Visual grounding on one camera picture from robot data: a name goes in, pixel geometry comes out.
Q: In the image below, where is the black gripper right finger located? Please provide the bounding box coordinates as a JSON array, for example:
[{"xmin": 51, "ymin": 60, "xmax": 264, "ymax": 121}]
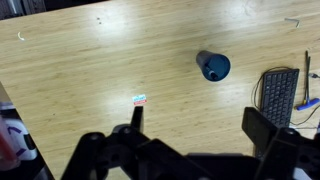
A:
[{"xmin": 241, "ymin": 106, "xmax": 320, "ymax": 180}]

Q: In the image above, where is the small metal allen key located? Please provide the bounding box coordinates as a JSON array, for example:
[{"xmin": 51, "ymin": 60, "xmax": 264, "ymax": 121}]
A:
[{"xmin": 284, "ymin": 17, "xmax": 301, "ymax": 29}]

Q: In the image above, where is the small red white sticker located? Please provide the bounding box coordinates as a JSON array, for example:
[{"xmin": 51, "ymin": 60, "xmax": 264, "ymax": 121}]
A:
[{"xmin": 131, "ymin": 94, "xmax": 149, "ymax": 106}]

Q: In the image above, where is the dark marker pen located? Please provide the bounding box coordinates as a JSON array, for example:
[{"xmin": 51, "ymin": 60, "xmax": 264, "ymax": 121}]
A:
[{"xmin": 203, "ymin": 64, "xmax": 220, "ymax": 81}]

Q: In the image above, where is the black mouse cable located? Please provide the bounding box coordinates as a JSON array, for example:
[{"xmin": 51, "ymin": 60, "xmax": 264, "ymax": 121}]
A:
[{"xmin": 289, "ymin": 103, "xmax": 320, "ymax": 130}]

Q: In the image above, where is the dark blue plastic cup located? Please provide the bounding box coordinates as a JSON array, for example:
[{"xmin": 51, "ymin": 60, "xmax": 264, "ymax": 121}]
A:
[{"xmin": 195, "ymin": 49, "xmax": 232, "ymax": 83}]

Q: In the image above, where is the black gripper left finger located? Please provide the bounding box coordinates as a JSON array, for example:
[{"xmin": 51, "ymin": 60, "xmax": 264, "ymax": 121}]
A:
[{"xmin": 60, "ymin": 105, "xmax": 212, "ymax": 180}]

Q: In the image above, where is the black computer keyboard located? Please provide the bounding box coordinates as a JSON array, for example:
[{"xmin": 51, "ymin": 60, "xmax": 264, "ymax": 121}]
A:
[{"xmin": 259, "ymin": 68, "xmax": 300, "ymax": 130}]

